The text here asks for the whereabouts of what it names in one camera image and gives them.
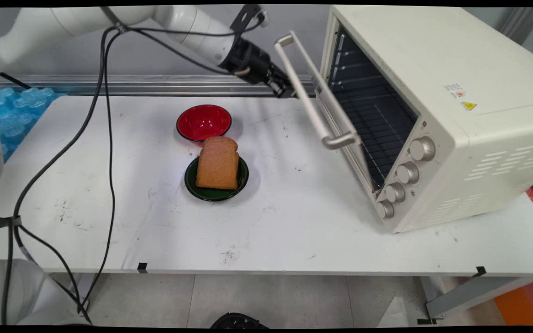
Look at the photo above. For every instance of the red bowl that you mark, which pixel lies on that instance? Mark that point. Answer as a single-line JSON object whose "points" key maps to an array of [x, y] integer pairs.
{"points": [[204, 121]]}

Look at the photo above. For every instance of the aluminium rail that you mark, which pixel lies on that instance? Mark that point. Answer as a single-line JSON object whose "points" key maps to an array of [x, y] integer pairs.
{"points": [[164, 85]]}

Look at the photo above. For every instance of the cream toaster oven body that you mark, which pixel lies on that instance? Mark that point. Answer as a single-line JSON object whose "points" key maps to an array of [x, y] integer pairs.
{"points": [[456, 55]]}

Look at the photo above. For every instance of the white table leg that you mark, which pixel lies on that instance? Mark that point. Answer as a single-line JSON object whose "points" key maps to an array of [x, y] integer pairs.
{"points": [[74, 282]]}

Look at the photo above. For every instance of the orange box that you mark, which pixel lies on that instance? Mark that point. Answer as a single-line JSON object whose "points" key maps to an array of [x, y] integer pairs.
{"points": [[523, 303]]}

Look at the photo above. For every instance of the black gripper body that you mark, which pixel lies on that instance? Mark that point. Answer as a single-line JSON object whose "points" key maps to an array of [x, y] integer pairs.
{"points": [[250, 60]]}

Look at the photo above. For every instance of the grey table leg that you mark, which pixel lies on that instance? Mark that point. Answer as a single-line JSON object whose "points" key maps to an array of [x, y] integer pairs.
{"points": [[470, 296]]}

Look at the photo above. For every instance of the dark green bowl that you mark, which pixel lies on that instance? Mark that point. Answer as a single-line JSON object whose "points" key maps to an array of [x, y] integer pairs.
{"points": [[215, 194]]}

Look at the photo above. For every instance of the black tape piece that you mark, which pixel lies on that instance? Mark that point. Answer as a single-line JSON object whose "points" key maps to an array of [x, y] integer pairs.
{"points": [[480, 270], [142, 267]]}

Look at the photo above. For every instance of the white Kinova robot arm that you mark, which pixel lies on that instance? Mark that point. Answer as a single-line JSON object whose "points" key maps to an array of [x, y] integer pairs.
{"points": [[72, 23]]}

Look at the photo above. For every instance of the yellow warning sticker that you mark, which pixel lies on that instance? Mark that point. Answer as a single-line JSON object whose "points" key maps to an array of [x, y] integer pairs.
{"points": [[468, 106]]}

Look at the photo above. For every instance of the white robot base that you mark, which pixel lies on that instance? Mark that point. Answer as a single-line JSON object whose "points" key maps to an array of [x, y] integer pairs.
{"points": [[30, 296]]}

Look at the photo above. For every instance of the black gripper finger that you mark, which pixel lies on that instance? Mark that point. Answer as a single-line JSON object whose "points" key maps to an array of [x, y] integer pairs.
{"points": [[278, 90], [284, 77]]}

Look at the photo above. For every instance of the brown bread slice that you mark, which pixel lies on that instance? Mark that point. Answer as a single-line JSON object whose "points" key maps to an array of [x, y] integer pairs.
{"points": [[218, 162]]}

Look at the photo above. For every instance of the blue plastic packaging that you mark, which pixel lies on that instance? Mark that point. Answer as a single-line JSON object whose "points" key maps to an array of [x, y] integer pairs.
{"points": [[14, 115]]}

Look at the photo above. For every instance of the black round object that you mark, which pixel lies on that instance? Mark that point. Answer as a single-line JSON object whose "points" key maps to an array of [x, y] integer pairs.
{"points": [[238, 321]]}

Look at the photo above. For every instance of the cream glass oven door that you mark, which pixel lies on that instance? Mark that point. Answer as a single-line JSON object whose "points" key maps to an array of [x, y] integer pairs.
{"points": [[338, 140]]}

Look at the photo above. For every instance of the large silver oven knob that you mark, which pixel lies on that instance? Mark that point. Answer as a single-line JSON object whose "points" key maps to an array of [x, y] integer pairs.
{"points": [[422, 148]]}

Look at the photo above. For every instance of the white label sticker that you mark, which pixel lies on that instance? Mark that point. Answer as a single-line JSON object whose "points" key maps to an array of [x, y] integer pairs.
{"points": [[454, 90]]}

